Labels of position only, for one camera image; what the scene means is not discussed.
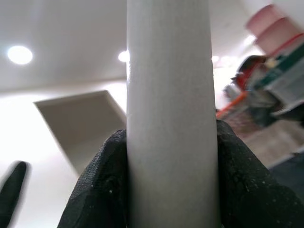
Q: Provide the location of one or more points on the pink round tub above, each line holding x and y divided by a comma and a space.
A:
263, 19
275, 38

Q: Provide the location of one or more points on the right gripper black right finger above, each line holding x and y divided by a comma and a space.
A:
249, 190

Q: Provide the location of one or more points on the beige table cloth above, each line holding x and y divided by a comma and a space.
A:
273, 147

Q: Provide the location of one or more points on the green pot lid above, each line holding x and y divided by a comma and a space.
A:
285, 66

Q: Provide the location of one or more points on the round ceiling light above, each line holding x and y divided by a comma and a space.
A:
19, 55
123, 56

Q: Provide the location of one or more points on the clear plastic container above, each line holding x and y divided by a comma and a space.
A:
285, 95

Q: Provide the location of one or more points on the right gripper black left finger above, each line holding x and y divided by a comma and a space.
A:
102, 190

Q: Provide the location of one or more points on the white plastic table leg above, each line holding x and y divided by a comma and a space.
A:
171, 107

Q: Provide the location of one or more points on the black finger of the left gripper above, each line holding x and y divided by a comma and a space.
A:
12, 190

